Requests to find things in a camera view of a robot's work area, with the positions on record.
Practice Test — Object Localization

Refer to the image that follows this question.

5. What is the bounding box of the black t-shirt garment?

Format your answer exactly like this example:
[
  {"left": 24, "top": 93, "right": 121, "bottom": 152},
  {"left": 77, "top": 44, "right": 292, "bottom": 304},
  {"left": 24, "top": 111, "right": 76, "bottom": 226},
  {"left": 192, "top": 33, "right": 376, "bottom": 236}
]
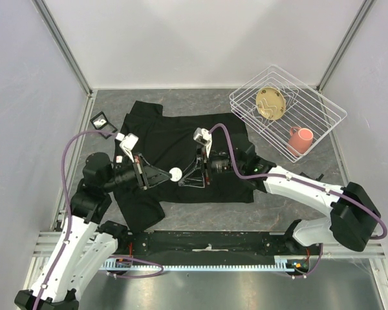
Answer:
[{"left": 114, "top": 101, "right": 254, "bottom": 233}]

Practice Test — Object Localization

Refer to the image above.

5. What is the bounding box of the white wire dish rack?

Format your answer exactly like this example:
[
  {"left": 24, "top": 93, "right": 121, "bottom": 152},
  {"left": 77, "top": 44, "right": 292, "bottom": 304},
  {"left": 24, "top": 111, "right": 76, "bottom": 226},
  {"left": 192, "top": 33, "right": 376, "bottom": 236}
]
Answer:
[{"left": 229, "top": 65, "right": 347, "bottom": 163}]

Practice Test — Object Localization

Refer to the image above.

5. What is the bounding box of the open black box right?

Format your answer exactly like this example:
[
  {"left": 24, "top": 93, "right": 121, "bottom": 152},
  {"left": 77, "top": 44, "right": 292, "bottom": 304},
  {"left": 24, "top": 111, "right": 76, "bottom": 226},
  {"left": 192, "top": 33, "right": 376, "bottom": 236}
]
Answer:
[{"left": 299, "top": 172, "right": 324, "bottom": 181}]

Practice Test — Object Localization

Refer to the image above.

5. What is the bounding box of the open black box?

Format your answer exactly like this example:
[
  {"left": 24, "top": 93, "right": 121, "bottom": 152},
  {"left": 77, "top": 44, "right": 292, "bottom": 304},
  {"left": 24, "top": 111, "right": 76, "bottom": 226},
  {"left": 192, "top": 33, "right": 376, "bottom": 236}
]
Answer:
[
  {"left": 90, "top": 111, "right": 118, "bottom": 140},
  {"left": 299, "top": 172, "right": 324, "bottom": 181}
]

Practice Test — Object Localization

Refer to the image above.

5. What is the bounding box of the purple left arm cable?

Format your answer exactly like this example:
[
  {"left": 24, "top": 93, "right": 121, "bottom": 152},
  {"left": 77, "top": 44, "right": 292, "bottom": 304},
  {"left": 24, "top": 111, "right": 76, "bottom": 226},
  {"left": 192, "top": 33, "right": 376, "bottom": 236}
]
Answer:
[{"left": 32, "top": 130, "right": 165, "bottom": 310}]

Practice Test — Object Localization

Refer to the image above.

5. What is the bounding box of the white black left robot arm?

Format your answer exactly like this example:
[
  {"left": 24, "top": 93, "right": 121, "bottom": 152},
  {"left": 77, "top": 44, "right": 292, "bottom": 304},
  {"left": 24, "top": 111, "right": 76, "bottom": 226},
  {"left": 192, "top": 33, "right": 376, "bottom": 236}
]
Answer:
[{"left": 14, "top": 152, "right": 173, "bottom": 309}]

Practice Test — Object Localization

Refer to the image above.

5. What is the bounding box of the pink ceramic mug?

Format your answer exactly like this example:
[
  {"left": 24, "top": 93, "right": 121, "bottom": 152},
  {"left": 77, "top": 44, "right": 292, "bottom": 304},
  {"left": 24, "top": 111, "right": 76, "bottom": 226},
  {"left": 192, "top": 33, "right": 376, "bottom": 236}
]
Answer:
[{"left": 286, "top": 127, "right": 314, "bottom": 157}]

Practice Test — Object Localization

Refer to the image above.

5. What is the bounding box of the yellow patterned plate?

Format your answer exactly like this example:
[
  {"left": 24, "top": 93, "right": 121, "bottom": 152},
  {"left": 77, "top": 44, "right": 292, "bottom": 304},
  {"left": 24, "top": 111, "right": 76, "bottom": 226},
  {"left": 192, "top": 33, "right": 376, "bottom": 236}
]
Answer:
[{"left": 255, "top": 87, "right": 286, "bottom": 121}]

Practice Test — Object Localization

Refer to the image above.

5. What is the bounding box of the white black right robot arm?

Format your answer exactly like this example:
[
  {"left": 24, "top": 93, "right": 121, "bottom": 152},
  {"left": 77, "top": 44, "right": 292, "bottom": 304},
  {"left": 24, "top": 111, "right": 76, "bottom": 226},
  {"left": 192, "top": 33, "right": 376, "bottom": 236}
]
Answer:
[{"left": 170, "top": 145, "right": 381, "bottom": 254}]

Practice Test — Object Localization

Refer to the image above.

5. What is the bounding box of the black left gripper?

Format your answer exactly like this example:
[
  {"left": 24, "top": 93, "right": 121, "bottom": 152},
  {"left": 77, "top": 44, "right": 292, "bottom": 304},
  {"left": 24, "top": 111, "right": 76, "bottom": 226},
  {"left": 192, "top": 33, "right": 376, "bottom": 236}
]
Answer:
[{"left": 103, "top": 151, "right": 171, "bottom": 192}]

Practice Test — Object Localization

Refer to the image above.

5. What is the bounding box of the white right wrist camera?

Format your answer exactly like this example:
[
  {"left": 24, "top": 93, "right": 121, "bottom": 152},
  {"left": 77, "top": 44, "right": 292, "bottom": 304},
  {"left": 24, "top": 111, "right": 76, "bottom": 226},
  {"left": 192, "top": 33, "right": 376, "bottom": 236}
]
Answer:
[{"left": 193, "top": 128, "right": 212, "bottom": 158}]

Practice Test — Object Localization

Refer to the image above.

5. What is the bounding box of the slotted cable duct rail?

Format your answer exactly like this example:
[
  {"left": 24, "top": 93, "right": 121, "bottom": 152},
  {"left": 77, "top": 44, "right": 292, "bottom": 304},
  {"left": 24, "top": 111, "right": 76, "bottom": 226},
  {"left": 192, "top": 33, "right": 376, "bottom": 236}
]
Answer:
[{"left": 103, "top": 256, "right": 308, "bottom": 271}]

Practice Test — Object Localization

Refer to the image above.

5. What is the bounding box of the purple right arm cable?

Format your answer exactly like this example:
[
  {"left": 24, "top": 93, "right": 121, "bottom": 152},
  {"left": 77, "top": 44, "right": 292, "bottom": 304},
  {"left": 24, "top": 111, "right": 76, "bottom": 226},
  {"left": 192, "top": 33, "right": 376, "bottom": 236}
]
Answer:
[{"left": 208, "top": 124, "right": 388, "bottom": 280}]

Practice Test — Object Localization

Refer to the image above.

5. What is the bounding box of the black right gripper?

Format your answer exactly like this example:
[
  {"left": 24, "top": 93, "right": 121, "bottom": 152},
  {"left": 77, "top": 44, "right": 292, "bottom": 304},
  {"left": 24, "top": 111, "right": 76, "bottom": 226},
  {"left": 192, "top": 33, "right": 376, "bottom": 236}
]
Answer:
[{"left": 179, "top": 145, "right": 244, "bottom": 189}]

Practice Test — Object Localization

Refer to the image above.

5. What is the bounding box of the open black box left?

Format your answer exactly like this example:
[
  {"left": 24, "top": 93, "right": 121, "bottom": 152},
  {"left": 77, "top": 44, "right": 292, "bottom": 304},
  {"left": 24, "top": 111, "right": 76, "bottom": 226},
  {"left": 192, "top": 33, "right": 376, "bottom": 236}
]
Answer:
[{"left": 90, "top": 111, "right": 118, "bottom": 140}]

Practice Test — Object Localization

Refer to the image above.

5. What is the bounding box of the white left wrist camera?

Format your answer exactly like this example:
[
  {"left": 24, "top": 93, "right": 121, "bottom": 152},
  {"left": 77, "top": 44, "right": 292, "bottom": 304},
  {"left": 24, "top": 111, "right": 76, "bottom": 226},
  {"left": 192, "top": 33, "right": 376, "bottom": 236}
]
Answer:
[{"left": 115, "top": 132, "right": 139, "bottom": 162}]

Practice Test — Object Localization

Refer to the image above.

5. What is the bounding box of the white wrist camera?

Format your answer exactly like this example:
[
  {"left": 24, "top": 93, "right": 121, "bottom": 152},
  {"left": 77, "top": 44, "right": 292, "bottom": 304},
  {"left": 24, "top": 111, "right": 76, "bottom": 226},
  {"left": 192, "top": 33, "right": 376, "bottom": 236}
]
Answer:
[
  {"left": 115, "top": 132, "right": 139, "bottom": 162},
  {"left": 193, "top": 128, "right": 212, "bottom": 158}
]

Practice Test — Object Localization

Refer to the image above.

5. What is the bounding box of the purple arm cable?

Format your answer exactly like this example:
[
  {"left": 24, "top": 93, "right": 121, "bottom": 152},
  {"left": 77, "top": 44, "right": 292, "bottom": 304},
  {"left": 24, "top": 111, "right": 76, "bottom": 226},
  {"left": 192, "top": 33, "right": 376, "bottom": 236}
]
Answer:
[
  {"left": 208, "top": 124, "right": 388, "bottom": 280},
  {"left": 32, "top": 130, "right": 165, "bottom": 310}
]

